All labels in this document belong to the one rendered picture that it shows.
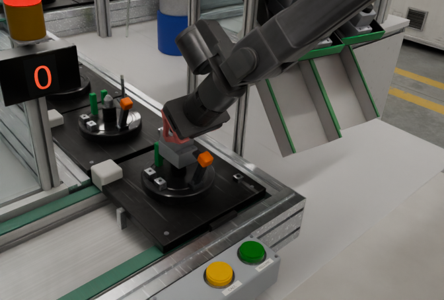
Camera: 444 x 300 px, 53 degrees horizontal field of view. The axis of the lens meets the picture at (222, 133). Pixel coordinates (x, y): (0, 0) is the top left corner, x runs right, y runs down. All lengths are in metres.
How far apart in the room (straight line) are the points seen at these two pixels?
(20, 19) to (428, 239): 0.85
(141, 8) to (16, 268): 1.50
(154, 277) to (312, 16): 0.44
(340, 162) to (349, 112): 0.16
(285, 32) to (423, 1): 4.33
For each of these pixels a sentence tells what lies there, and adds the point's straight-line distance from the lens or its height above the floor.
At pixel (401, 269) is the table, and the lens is 0.94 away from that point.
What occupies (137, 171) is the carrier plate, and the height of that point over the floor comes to 0.97.
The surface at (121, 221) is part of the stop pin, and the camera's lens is 0.81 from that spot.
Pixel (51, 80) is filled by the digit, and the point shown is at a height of 1.19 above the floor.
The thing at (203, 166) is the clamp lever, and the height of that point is 1.06.
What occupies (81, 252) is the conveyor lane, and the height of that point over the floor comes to 0.92.
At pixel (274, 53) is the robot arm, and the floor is 1.29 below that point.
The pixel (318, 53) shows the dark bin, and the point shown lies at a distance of 0.87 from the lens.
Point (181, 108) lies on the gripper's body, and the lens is 0.71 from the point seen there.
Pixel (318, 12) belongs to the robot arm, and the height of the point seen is 1.35.
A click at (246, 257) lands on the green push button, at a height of 0.97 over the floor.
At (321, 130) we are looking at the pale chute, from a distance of 0.99.
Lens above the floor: 1.49
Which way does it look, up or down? 31 degrees down
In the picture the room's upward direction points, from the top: 4 degrees clockwise
